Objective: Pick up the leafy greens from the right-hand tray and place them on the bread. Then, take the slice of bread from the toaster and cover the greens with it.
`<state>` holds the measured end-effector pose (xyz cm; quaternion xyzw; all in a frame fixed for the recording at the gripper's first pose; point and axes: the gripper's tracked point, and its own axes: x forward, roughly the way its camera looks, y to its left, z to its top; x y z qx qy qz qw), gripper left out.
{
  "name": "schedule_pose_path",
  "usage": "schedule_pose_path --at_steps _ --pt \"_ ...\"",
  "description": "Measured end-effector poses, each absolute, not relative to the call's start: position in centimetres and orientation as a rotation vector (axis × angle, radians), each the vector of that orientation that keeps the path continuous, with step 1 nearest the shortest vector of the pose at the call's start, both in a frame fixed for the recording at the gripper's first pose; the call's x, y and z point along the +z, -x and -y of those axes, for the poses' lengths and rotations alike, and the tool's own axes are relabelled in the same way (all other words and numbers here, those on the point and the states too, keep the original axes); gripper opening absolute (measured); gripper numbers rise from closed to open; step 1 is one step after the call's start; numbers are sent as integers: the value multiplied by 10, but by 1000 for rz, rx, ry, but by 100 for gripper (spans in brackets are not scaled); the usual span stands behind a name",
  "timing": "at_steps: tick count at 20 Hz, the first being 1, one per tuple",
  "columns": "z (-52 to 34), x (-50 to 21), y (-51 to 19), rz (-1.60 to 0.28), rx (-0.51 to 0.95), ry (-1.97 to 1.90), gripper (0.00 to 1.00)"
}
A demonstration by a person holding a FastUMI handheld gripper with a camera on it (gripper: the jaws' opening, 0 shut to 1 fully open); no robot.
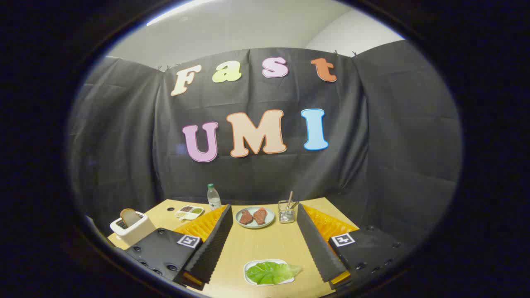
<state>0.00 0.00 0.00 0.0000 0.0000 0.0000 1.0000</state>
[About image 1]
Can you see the light blue round plate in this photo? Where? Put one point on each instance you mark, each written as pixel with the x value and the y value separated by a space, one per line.
pixel 271 214

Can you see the toasted bread slice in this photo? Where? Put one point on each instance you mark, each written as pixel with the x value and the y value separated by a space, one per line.
pixel 130 217

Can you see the wooden stick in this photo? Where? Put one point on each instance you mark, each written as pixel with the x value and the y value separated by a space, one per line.
pixel 290 198

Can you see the green lettuce leaf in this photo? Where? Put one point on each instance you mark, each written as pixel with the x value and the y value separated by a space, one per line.
pixel 269 273

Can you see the clear plastic water bottle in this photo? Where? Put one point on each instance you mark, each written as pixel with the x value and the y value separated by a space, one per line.
pixel 214 200

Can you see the white divided seasoning dish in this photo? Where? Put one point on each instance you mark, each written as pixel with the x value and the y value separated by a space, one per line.
pixel 184 216

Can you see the cream toaster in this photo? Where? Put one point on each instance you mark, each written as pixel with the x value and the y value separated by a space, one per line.
pixel 136 232

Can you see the brown meat patty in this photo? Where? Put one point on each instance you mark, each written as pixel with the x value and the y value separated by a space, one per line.
pixel 260 216
pixel 246 217

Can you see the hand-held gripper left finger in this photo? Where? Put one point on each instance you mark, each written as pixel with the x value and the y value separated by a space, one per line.
pixel 213 244

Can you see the white square plate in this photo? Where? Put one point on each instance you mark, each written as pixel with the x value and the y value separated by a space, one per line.
pixel 247 267

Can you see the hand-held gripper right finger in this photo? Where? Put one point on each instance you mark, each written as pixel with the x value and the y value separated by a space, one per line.
pixel 316 244

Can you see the clear utensil holder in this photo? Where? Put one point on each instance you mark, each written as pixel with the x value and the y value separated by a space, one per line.
pixel 285 216

